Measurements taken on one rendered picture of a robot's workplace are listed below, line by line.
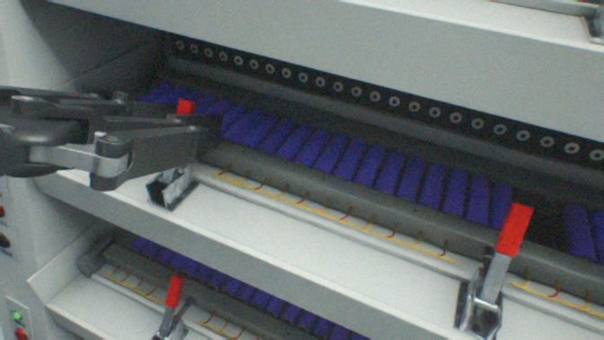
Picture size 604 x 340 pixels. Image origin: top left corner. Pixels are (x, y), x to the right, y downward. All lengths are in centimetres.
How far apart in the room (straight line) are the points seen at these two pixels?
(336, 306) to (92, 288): 34
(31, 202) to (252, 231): 25
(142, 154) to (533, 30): 21
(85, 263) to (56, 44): 26
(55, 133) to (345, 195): 22
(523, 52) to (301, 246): 20
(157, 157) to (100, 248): 33
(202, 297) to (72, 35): 31
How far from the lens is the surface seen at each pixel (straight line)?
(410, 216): 33
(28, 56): 44
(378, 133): 41
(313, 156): 37
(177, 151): 26
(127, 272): 56
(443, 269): 32
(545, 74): 23
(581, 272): 35
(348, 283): 30
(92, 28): 48
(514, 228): 29
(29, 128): 21
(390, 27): 23
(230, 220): 33
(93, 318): 53
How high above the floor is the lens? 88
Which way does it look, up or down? 25 degrees down
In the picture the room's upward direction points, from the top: 11 degrees clockwise
